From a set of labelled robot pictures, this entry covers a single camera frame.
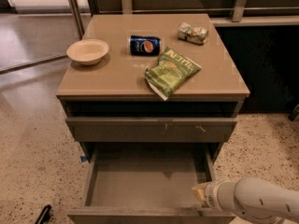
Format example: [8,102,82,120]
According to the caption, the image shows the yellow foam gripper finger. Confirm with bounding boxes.
[192,182,208,207]

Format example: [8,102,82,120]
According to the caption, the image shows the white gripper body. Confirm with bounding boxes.
[205,180,237,213]

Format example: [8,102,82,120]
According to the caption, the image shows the grey drawer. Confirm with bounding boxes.
[68,145,235,224]
[66,117,237,143]

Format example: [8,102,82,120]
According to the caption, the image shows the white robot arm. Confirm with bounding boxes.
[192,177,299,224]

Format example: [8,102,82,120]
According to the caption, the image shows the grey drawer cabinet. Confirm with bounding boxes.
[57,14,249,157]

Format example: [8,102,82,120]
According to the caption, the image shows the grey top drawer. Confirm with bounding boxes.
[66,117,237,143]

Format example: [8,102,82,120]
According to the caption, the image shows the dark object at right edge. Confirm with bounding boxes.
[288,104,299,121]

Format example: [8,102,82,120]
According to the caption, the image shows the green chip bag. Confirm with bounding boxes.
[145,47,202,101]

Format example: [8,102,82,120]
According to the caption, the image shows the black object on floor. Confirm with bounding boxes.
[35,204,51,224]

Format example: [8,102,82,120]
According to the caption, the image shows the blue pepsi can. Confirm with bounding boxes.
[129,35,161,56]

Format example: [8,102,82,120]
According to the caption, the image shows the white wrapped snack packet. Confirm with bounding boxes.
[178,22,208,45]

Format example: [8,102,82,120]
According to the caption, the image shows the cream white bowl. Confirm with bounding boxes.
[66,39,109,65]

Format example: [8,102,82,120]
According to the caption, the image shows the grey metal railing frame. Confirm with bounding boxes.
[68,0,299,36]

